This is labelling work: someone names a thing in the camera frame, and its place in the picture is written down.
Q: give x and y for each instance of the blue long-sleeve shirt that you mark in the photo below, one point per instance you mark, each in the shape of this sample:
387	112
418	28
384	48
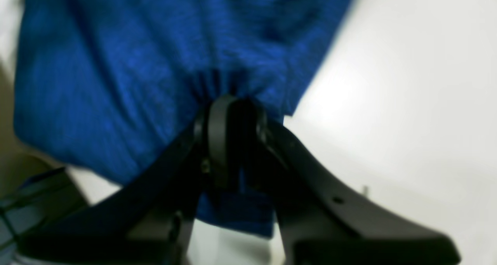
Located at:
108	84

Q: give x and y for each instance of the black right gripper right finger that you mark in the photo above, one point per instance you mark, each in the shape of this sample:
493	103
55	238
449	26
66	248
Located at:
321	220

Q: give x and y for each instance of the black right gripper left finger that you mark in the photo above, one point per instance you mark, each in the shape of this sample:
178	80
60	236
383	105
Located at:
148	222

